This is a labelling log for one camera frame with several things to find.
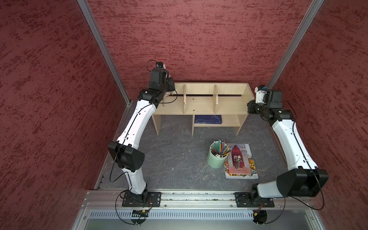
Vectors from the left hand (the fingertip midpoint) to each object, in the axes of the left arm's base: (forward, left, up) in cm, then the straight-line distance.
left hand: (169, 83), depth 78 cm
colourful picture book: (-32, -43, -36) cm, 65 cm away
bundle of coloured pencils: (-27, -31, -26) cm, 49 cm away
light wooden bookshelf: (-5, -24, -12) cm, 28 cm away
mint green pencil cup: (-32, -26, -31) cm, 52 cm away
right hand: (-8, -45, -9) cm, 47 cm away
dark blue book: (-8, -25, -23) cm, 35 cm away
